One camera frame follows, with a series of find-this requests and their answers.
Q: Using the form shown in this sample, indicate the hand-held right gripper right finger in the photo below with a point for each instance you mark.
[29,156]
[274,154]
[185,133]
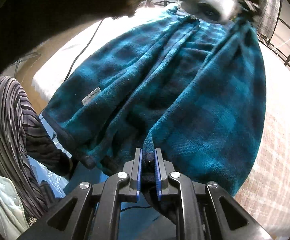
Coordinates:
[157,175]

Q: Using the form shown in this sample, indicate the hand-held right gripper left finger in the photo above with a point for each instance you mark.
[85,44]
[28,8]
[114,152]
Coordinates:
[140,172]

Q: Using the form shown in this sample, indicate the blue plaid fleece garment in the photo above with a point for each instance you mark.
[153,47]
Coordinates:
[184,92]

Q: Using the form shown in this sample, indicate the person's left forearm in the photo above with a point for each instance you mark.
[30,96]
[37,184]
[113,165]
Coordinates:
[47,12]

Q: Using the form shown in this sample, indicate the grey knit hanging garment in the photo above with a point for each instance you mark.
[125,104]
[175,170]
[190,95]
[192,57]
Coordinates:
[271,10]

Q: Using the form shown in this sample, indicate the pale quilted jacket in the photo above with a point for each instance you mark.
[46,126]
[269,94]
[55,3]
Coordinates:
[2,205]

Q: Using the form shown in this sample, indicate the person's striped pants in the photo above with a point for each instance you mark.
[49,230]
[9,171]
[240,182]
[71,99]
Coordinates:
[7,120]

